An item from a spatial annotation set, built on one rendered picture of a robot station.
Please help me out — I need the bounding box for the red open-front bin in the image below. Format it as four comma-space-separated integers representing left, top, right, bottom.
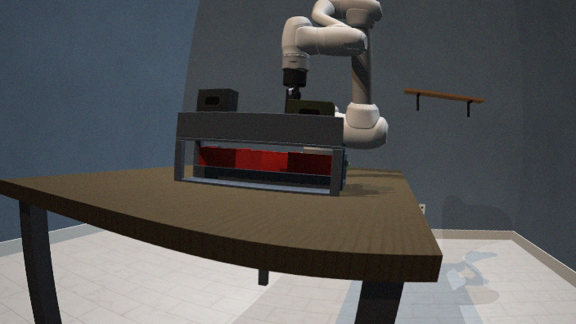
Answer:
260, 151, 288, 173
287, 152, 332, 176
199, 146, 254, 170
251, 151, 261, 170

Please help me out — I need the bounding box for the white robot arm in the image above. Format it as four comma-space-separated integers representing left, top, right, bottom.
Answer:
281, 0, 389, 150

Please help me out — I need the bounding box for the grey metal shelf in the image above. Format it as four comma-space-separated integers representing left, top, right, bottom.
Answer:
174, 112, 349, 196

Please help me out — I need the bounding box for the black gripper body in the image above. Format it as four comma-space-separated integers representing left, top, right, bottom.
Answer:
283, 70, 307, 98

